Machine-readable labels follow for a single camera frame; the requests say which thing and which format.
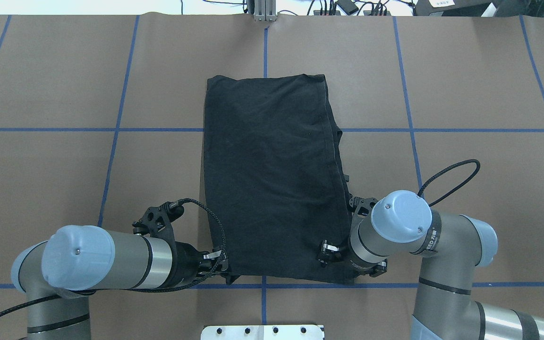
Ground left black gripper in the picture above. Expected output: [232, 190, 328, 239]
[173, 242, 229, 286]

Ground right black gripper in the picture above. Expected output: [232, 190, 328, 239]
[317, 197, 387, 276]

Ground black graphic t-shirt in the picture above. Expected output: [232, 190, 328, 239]
[203, 75, 354, 285]

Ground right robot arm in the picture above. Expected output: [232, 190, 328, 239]
[318, 191, 544, 340]

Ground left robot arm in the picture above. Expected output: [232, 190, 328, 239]
[10, 225, 228, 340]

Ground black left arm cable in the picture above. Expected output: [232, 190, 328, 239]
[0, 198, 228, 340]

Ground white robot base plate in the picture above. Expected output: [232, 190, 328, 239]
[200, 323, 325, 340]

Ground black power strip with cables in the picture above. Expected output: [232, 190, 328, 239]
[307, 0, 391, 17]

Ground aluminium frame post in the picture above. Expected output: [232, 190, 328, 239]
[247, 0, 278, 22]

